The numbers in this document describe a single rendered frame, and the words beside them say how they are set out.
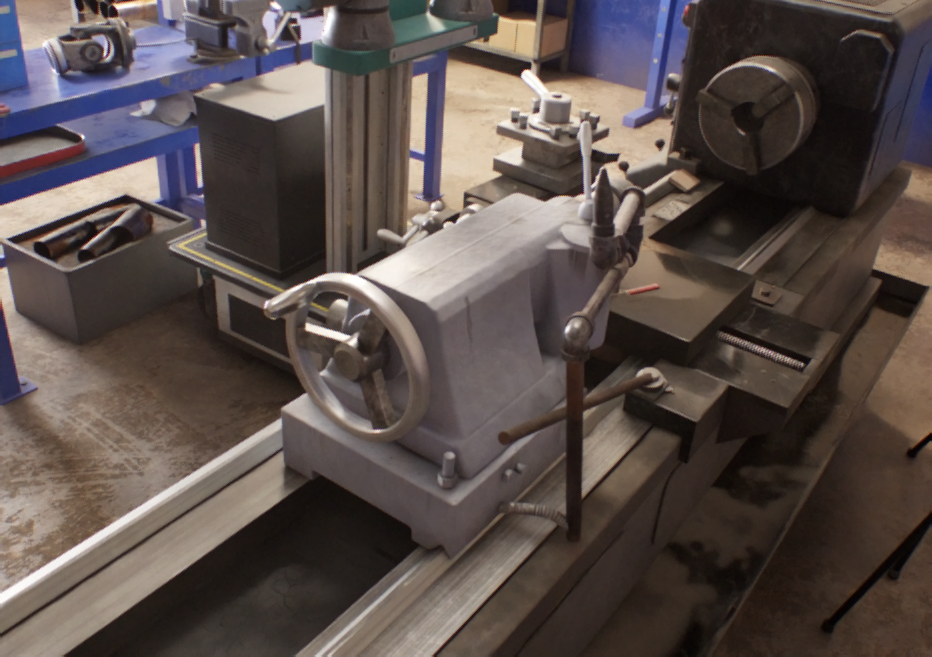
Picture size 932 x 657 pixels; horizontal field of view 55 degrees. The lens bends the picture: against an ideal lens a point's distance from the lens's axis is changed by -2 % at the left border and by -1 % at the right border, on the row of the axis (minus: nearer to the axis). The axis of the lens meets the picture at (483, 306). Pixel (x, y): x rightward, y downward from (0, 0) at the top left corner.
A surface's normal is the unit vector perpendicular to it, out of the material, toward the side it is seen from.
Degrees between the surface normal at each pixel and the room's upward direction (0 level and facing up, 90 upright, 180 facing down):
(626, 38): 90
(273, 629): 18
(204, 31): 90
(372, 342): 98
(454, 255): 0
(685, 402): 0
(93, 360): 0
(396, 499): 90
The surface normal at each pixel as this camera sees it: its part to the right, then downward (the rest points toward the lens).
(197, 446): 0.07, -0.86
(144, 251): 0.84, 0.32
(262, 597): -0.09, -0.72
